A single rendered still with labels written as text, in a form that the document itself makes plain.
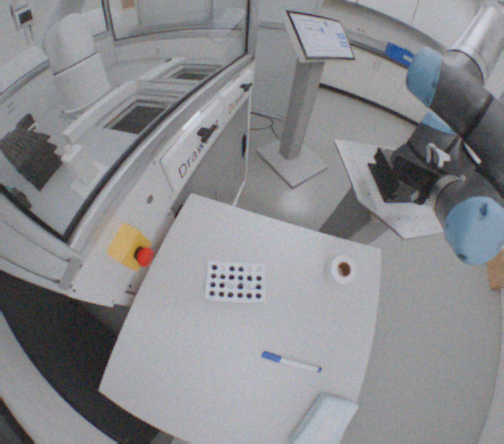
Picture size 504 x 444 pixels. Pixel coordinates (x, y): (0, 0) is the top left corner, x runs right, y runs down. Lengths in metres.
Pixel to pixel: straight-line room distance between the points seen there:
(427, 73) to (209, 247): 0.52
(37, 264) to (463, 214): 0.50
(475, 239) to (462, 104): 0.14
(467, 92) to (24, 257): 0.55
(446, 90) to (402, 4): 3.49
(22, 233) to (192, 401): 0.44
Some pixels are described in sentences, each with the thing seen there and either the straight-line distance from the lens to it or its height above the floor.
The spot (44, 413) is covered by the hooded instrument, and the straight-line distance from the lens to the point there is 0.61.
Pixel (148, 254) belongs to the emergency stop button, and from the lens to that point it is 0.38.
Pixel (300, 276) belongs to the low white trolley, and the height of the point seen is 0.76.
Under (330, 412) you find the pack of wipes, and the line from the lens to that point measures 0.51.
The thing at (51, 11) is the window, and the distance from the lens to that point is 0.31.
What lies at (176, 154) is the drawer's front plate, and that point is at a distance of 0.46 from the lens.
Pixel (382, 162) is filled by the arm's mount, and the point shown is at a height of 0.83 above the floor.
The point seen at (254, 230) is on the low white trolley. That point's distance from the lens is 0.50.
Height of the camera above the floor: 1.22
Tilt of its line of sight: 54 degrees down
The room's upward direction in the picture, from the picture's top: 5 degrees clockwise
